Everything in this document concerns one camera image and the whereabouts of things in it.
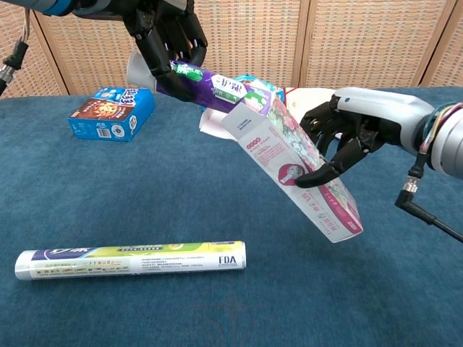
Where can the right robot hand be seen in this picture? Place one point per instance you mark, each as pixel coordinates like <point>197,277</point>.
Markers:
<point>380,108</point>

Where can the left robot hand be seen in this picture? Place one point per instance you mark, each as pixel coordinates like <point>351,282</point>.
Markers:
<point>155,43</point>

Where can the white and purple toothpaste tube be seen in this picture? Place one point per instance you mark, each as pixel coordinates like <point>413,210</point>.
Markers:
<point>217,90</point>

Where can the floral toothpaste carton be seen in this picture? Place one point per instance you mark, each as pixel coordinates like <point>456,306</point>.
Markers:
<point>275,144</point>

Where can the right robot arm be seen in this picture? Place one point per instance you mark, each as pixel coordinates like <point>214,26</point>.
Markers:
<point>448,141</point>

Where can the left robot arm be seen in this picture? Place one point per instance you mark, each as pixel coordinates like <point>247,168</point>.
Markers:
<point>54,6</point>

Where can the blue cookie box brown panel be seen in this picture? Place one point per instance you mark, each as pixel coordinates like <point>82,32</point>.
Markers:
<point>108,112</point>

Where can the blue cookie box round print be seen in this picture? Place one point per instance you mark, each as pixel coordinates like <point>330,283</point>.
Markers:
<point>270,86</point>

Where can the woven wooden folding screen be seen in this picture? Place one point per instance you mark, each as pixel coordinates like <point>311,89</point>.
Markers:
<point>361,43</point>

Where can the red-edged certificate folder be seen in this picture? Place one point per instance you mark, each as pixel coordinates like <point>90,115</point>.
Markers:
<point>311,95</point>

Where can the teal table cloth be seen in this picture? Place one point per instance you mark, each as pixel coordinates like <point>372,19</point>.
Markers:
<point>144,188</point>

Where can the green and white cling film roll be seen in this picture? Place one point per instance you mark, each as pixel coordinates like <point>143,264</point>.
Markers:
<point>144,258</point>

